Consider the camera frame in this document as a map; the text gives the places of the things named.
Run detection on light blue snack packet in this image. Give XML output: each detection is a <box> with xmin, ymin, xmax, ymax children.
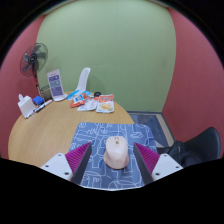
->
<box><xmin>66</xmin><ymin>89</ymin><xmax>93</xmax><ymax>101</ymax></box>

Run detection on white marker with black cap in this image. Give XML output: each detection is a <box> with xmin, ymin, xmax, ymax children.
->
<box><xmin>34</xmin><ymin>98</ymin><xmax>54</xmax><ymax>113</ymax></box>

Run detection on white snack packet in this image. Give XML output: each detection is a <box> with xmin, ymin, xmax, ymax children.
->
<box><xmin>77</xmin><ymin>96</ymin><xmax>99</xmax><ymax>112</ymax></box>

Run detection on white plastic chair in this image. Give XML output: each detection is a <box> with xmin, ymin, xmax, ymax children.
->
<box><xmin>75</xmin><ymin>67</ymin><xmax>92</xmax><ymax>93</ymax></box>

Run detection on black chair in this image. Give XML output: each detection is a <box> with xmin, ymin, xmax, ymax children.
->
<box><xmin>156</xmin><ymin>126</ymin><xmax>222</xmax><ymax>168</ymax></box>

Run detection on black and red standing fan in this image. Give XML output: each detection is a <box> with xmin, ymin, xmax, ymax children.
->
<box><xmin>19</xmin><ymin>42</ymin><xmax>49</xmax><ymax>98</ymax></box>

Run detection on cream white computer mouse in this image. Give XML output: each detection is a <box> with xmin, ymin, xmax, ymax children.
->
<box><xmin>103</xmin><ymin>135</ymin><xmax>130</xmax><ymax>170</ymax></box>

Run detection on small blue box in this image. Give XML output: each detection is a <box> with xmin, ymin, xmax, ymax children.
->
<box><xmin>32</xmin><ymin>95</ymin><xmax>45</xmax><ymax>107</ymax></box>

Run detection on blue patterned mouse pad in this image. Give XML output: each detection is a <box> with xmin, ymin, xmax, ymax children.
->
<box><xmin>68</xmin><ymin>121</ymin><xmax>159</xmax><ymax>191</ymax></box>

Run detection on white tissue box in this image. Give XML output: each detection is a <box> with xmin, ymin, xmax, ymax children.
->
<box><xmin>17</xmin><ymin>93</ymin><xmax>36</xmax><ymax>119</ymax></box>

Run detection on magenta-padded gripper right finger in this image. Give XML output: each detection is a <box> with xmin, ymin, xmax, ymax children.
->
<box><xmin>133</xmin><ymin>142</ymin><xmax>184</xmax><ymax>186</ymax></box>

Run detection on white marker with red cap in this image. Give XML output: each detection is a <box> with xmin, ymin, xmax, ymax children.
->
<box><xmin>25</xmin><ymin>105</ymin><xmax>38</xmax><ymax>120</ymax></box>

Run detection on orange snack packet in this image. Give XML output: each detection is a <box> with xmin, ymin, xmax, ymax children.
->
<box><xmin>95</xmin><ymin>93</ymin><xmax>115</xmax><ymax>114</ymax></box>

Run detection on clear stand with blue sign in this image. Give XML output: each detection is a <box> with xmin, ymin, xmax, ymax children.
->
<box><xmin>46</xmin><ymin>68</ymin><xmax>69</xmax><ymax>102</ymax></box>

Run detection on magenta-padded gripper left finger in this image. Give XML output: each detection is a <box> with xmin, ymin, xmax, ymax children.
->
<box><xmin>39</xmin><ymin>142</ymin><xmax>93</xmax><ymax>186</ymax></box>

